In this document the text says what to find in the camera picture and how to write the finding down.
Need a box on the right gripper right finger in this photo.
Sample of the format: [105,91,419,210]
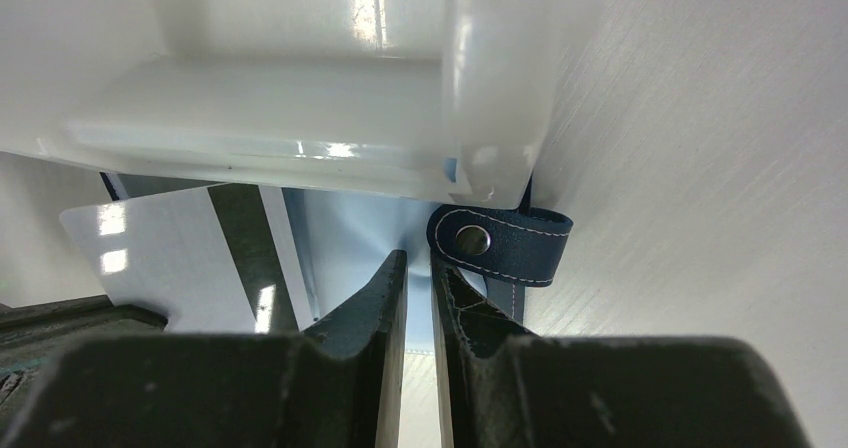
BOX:
[431,259,809,447]

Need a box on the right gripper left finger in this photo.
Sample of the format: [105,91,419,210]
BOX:
[2,250,407,447]

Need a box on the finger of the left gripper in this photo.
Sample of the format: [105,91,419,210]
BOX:
[1,295,166,419]

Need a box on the blue leather card holder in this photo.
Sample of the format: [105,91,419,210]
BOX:
[99,169,575,354]

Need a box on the silver white credit card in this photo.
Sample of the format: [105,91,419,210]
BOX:
[60,184,320,333]

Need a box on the clear plastic card box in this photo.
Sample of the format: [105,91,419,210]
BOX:
[1,0,600,208]

